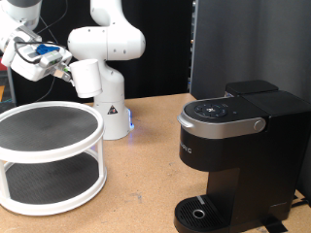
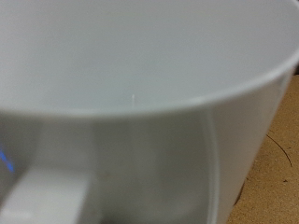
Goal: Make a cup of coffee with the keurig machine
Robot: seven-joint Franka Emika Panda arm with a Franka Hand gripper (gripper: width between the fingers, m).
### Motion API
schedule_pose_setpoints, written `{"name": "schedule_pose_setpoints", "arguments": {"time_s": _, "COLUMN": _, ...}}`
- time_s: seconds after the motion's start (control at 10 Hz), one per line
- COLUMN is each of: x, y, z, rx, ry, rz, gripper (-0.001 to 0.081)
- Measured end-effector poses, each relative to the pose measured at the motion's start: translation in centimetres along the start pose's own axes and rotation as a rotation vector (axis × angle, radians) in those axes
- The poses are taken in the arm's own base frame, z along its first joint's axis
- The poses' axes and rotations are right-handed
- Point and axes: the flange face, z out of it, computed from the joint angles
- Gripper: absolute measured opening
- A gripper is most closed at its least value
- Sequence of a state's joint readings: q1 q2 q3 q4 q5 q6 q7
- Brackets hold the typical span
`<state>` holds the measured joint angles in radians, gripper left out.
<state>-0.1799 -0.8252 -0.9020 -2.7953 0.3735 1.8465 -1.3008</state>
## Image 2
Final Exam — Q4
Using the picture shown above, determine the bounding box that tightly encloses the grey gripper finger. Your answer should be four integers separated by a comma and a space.
0, 167, 92, 224

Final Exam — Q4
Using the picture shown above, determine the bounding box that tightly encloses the white mug with green-marked handle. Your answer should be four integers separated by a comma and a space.
0, 0, 299, 224

